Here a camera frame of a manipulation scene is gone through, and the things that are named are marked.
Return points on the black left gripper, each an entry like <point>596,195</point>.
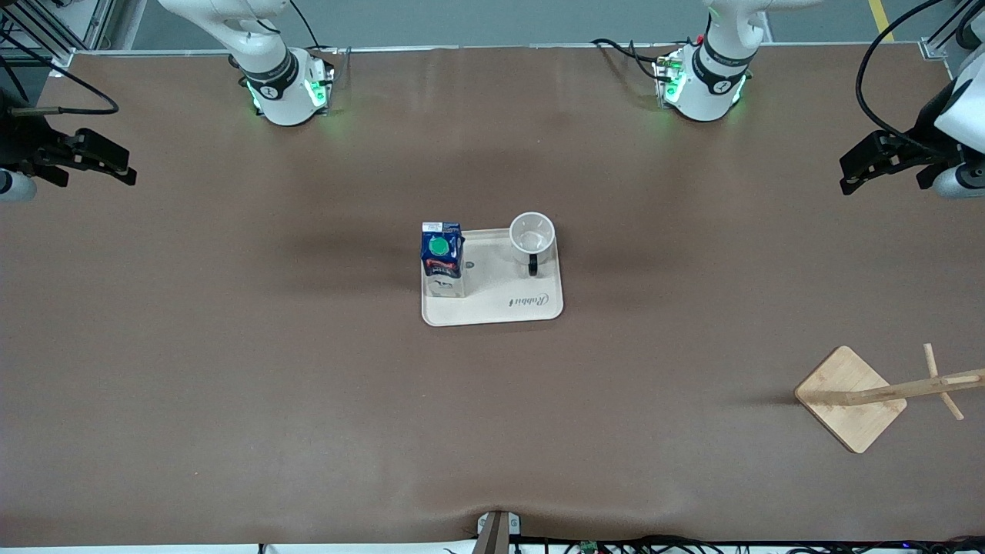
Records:
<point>918,142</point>

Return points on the grey metal table bracket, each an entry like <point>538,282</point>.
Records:
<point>496,531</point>

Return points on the aluminium frame profile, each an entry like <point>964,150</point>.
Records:
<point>46,31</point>
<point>954,31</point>

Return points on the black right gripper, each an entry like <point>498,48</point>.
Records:
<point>23,141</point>

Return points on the blue milk carton green cap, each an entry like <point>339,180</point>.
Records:
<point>442,258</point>

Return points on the wooden cup rack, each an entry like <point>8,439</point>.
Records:
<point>846,400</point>

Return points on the beige plastic tray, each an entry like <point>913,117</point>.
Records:
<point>508,300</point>

